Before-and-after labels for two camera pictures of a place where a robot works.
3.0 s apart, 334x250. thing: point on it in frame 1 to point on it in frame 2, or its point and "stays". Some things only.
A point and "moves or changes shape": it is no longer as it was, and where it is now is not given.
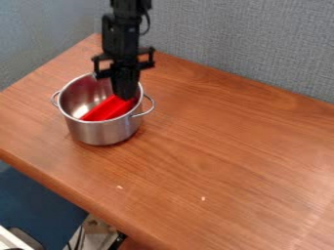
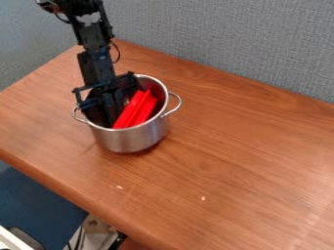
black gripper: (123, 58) to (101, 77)
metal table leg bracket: (97, 234) stays
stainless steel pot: (79, 95) to (147, 135)
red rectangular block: (109, 108) moves or changes shape
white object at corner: (11, 241) stays
